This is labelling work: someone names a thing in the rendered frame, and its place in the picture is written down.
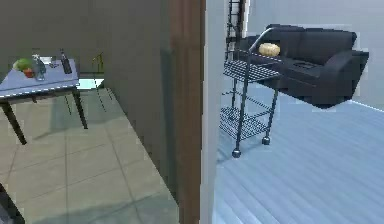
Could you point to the black ladder shelf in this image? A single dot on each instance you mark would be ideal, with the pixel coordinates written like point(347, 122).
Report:
point(233, 25)

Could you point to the tan bread loaf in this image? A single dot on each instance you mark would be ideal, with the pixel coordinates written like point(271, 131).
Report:
point(269, 49)

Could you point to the thin metal chair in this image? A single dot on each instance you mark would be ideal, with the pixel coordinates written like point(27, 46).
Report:
point(99, 63)

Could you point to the black sofa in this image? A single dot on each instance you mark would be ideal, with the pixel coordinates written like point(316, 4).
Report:
point(316, 63)

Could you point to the dark glass bottle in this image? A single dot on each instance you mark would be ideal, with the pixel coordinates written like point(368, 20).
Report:
point(65, 63)

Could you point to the grey table with black legs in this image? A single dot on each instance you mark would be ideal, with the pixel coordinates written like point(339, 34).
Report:
point(50, 81)

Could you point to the small white dish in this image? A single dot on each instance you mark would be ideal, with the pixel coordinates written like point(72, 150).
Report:
point(46, 60)

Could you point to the clear glass bottle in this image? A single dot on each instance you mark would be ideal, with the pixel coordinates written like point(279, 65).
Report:
point(39, 68)

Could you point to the green lettuce head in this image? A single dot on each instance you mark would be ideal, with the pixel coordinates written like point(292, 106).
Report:
point(22, 64)

